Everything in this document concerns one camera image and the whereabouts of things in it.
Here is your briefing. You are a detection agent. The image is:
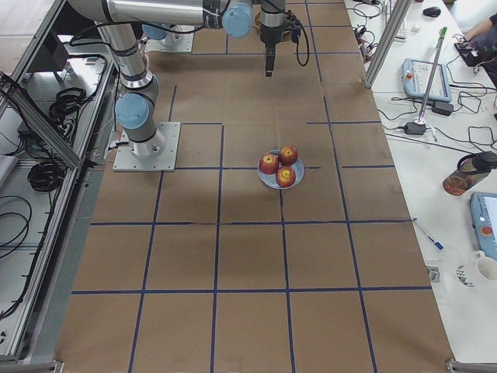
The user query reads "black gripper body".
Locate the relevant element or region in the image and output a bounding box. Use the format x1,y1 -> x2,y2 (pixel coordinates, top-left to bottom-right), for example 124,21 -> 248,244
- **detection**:
260,10 -> 282,47

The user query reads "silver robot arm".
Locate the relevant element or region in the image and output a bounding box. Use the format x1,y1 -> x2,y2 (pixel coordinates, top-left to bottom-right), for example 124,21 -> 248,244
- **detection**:
70,1 -> 253,159
141,23 -> 174,43

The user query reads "red apple on plate back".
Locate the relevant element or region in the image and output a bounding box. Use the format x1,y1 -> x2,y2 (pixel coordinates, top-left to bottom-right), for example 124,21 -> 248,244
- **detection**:
278,145 -> 298,166

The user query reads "red apple on plate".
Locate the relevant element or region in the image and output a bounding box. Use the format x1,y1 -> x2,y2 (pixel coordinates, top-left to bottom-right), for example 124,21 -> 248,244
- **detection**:
278,145 -> 298,166
259,153 -> 280,175
276,166 -> 296,188

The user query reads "red apple on plate left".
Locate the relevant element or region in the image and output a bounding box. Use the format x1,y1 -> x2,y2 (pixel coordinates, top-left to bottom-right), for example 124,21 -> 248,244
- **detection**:
259,153 -> 280,175

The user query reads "red apple on plate front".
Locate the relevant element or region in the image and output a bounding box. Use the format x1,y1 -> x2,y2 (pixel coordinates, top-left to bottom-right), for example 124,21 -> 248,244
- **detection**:
276,166 -> 296,188

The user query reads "light blue plate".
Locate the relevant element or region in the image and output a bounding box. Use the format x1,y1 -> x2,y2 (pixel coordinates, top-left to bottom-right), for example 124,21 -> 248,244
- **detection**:
258,158 -> 304,190

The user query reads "blue teach pendant far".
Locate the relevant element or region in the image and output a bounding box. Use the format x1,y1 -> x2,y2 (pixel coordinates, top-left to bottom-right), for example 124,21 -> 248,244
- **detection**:
401,58 -> 452,103

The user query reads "blue teach pendant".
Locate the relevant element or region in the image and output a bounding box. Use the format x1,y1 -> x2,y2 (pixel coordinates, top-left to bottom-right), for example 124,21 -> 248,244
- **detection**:
401,58 -> 452,103
470,192 -> 497,260

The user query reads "black power adapter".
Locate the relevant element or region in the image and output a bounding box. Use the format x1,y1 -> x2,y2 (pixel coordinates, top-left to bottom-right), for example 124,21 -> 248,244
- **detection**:
404,121 -> 426,136

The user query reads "black computer mouse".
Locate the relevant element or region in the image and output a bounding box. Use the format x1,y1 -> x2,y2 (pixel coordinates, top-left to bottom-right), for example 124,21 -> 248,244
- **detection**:
422,6 -> 441,18

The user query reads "brown water bottle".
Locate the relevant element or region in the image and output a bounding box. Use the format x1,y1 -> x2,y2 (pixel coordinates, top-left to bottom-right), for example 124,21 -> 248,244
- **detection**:
443,152 -> 496,196

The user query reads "blue white pen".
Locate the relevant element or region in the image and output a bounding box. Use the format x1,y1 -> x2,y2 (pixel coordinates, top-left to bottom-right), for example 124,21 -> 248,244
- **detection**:
412,218 -> 444,251

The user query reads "blue teach pendant near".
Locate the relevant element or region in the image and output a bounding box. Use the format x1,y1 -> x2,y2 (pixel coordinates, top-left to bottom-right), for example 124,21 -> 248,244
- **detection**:
470,192 -> 497,260

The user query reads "white mug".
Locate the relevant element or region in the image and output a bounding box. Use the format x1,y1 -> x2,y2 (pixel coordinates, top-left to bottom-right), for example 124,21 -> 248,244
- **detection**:
455,250 -> 496,288

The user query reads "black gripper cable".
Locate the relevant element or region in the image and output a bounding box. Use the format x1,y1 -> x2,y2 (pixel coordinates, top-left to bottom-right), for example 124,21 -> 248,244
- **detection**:
283,11 -> 311,66

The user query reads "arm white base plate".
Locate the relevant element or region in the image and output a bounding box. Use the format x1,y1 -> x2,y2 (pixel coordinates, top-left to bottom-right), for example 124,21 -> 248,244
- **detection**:
145,33 -> 193,54
113,122 -> 181,172

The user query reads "aluminium frame post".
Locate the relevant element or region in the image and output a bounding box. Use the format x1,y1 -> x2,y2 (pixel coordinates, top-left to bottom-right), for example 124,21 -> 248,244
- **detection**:
363,0 -> 410,89

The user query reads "silver rod green handle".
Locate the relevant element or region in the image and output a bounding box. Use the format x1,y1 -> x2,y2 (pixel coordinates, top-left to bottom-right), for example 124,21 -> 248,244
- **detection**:
414,26 -> 447,126

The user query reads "coiled black cable bundle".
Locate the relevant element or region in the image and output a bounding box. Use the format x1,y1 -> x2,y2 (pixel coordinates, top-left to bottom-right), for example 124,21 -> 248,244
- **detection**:
27,161 -> 65,193

